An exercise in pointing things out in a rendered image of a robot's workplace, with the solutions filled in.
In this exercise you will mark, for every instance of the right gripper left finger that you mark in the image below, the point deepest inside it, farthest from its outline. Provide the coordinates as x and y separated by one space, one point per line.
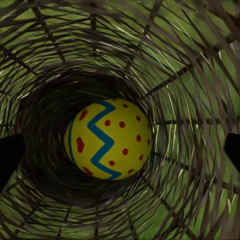
12 149

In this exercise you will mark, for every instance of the wicker basket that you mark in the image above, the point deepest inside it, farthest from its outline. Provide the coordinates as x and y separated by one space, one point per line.
115 76

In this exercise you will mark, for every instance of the easter egg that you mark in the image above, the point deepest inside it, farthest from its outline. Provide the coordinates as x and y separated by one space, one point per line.
110 139

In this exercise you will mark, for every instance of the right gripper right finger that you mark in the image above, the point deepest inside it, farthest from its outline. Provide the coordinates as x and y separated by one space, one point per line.
232 149

